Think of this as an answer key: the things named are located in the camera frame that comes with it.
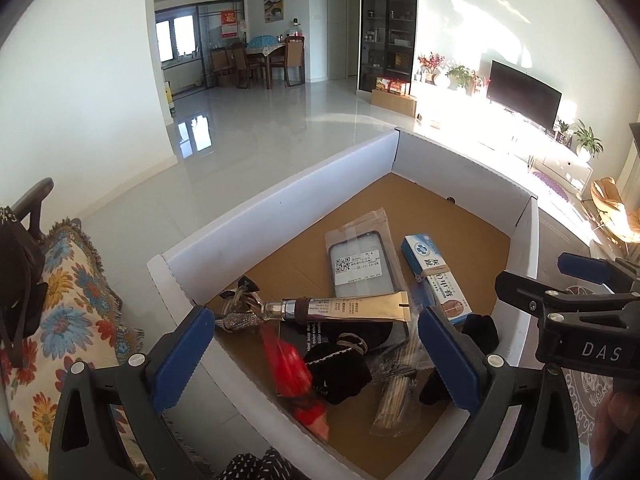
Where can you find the black bag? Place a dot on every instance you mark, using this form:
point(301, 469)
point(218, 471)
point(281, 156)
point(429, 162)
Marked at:
point(20, 270)

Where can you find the white door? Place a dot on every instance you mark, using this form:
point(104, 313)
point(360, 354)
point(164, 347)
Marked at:
point(338, 32)

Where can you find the potted plant in white pot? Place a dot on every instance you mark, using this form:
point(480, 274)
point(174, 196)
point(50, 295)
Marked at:
point(586, 142)

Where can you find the framed wall painting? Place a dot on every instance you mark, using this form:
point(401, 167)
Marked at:
point(273, 4)

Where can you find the blue and white medicine box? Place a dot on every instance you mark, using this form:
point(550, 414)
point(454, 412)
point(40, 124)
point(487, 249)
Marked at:
point(425, 255)

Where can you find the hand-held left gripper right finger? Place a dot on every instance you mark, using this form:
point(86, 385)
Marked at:
point(447, 360)

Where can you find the brown dining chair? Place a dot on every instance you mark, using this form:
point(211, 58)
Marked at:
point(220, 65)
point(241, 65)
point(295, 60)

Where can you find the clear packet of sticks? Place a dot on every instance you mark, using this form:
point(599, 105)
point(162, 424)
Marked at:
point(395, 395)

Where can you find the brown cardboard box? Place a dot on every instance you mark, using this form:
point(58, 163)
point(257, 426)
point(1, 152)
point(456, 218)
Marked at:
point(395, 104)

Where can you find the black packet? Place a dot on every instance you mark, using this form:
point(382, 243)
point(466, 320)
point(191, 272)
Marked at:
point(320, 335)

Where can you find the black television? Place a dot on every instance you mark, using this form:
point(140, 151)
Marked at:
point(522, 92)

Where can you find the red gift boxes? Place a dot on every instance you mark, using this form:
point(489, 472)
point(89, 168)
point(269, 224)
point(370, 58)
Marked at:
point(480, 85)

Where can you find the red flower arrangement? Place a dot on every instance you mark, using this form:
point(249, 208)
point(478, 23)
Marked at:
point(430, 65)

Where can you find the white television cabinet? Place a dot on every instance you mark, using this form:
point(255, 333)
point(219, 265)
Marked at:
point(550, 160)

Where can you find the black chair armrest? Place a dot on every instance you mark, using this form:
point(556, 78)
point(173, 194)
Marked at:
point(37, 200)

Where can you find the floral blanket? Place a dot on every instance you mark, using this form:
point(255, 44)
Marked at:
point(65, 320)

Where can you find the wooden dining table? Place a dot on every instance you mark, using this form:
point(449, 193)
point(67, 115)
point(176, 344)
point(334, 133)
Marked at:
point(272, 57)

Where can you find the colourful packaged boxes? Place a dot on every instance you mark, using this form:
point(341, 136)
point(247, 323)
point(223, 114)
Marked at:
point(392, 85)

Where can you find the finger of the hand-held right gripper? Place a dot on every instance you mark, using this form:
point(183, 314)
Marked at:
point(530, 295)
point(580, 265)

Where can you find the red envelope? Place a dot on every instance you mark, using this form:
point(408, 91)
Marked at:
point(285, 365)

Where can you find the dark glass display cabinet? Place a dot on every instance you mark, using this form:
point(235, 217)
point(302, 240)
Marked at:
point(387, 25)

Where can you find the person's right hand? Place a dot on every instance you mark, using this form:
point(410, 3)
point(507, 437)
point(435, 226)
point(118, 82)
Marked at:
point(617, 435)

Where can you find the large white cardboard box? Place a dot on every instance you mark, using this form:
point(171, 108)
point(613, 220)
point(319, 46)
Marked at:
point(300, 180)

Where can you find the black dotted clothing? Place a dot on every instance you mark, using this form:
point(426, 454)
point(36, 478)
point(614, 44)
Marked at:
point(260, 465)

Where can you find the red window poster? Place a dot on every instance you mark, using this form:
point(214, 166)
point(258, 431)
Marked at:
point(228, 24)

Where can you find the black velvet pouch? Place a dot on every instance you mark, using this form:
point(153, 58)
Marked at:
point(340, 375)

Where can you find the orange lounge chair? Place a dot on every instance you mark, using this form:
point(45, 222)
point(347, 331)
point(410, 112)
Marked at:
point(612, 210)

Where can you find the gold cream tube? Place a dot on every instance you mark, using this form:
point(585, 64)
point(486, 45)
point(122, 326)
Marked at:
point(350, 307)

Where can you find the rhinestone bow hair clip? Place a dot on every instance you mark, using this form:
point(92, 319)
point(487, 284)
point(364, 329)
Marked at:
point(240, 317)

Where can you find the green leafy plant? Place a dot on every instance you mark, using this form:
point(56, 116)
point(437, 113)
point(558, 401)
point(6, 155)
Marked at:
point(459, 77)

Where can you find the small potted plant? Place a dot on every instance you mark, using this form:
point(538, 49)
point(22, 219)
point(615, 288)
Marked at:
point(563, 131)

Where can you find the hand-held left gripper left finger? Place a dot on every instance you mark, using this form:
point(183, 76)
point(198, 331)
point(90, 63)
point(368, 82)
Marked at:
point(180, 360)

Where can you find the blue food cover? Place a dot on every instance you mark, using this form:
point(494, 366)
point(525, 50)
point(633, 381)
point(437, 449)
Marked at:
point(261, 41)

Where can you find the phone screen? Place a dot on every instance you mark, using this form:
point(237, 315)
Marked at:
point(357, 265)

